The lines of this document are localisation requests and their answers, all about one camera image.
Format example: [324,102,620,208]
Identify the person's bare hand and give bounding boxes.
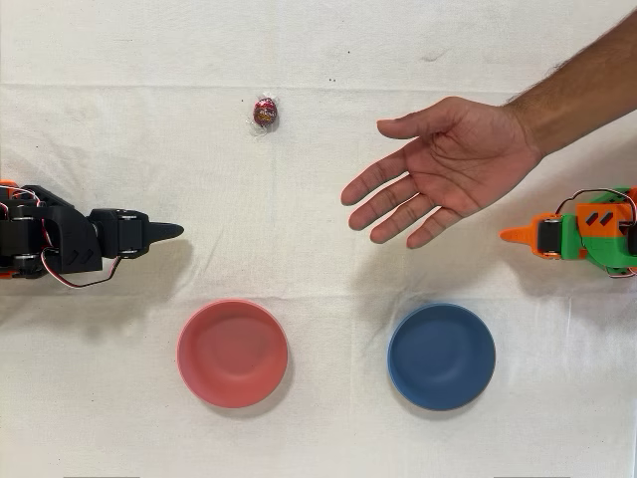
[340,96,543,249]

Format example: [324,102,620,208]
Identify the person's bare forearm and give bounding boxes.
[505,9,637,158]

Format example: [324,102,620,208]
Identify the white tablecloth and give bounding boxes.
[0,0,637,478]

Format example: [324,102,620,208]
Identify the red white wire on black arm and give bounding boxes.
[42,246,123,291]

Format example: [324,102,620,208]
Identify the pink bowl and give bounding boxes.
[176,298,290,409]

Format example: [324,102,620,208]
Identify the red foil-wrapped candy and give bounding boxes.
[246,91,281,138]

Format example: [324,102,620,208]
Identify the blue bowl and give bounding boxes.
[386,302,498,412]

